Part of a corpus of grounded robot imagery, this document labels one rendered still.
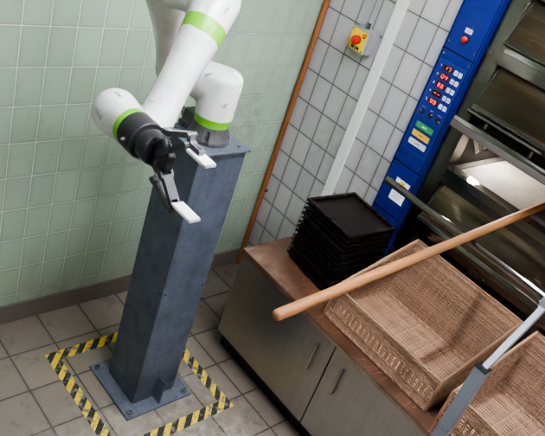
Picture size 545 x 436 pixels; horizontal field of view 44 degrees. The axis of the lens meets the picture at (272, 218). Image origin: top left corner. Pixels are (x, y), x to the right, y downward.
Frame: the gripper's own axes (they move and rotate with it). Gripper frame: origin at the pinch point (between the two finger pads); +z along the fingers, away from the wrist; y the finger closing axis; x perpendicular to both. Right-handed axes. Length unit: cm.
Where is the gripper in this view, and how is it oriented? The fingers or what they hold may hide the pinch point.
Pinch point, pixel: (199, 191)
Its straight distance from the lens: 138.8
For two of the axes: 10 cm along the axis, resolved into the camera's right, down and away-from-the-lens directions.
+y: -2.9, 8.1, 5.1
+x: -7.2, 1.6, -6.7
